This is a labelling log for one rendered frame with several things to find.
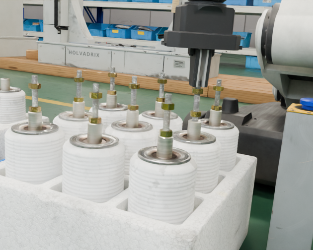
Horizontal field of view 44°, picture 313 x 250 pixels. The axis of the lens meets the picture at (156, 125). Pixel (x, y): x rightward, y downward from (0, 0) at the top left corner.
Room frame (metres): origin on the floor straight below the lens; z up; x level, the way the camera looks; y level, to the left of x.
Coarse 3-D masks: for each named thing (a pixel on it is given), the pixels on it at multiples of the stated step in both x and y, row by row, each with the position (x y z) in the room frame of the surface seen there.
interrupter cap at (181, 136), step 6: (174, 132) 0.64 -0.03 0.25; (180, 132) 0.65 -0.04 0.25; (186, 132) 0.65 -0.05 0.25; (204, 132) 0.66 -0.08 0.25; (174, 138) 0.61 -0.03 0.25; (180, 138) 0.61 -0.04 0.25; (186, 138) 0.63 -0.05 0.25; (204, 138) 0.63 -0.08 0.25; (210, 138) 0.63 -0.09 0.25; (198, 144) 0.59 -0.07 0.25; (204, 144) 0.60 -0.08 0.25
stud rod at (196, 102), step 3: (198, 81) 0.63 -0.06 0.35; (198, 84) 0.63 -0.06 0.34; (195, 87) 0.63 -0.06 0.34; (198, 87) 0.63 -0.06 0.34; (195, 96) 0.63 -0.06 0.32; (198, 96) 0.63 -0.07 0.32; (195, 99) 0.63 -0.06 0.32; (198, 99) 0.63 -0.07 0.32; (195, 102) 0.63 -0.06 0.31; (198, 102) 0.63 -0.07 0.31; (195, 105) 0.63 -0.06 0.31; (198, 105) 0.63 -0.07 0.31; (195, 108) 0.63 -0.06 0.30; (198, 108) 0.63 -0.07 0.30; (195, 111) 0.63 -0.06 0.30; (198, 111) 0.63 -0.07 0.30; (192, 117) 0.63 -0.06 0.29; (195, 117) 0.63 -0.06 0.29; (192, 120) 0.63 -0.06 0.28; (195, 120) 0.63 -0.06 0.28
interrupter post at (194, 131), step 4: (188, 124) 0.63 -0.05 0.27; (192, 124) 0.62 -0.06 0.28; (196, 124) 0.62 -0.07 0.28; (200, 124) 0.63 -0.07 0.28; (188, 128) 0.63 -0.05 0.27; (192, 128) 0.62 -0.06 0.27; (196, 128) 0.62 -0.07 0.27; (200, 128) 0.63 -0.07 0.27; (188, 132) 0.63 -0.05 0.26; (192, 132) 0.62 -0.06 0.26; (196, 132) 0.62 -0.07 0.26; (200, 132) 0.63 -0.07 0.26; (188, 136) 0.63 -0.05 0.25; (192, 136) 0.62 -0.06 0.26; (196, 136) 0.62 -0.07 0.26
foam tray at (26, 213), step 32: (256, 160) 0.77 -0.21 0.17; (0, 192) 0.55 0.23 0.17; (32, 192) 0.53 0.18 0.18; (128, 192) 0.55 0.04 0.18; (224, 192) 0.58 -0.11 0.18; (0, 224) 0.55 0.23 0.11; (32, 224) 0.53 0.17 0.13; (64, 224) 0.50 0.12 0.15; (96, 224) 0.48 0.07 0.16; (128, 224) 0.46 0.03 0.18; (160, 224) 0.46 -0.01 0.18; (192, 224) 0.46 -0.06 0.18; (224, 224) 0.57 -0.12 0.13
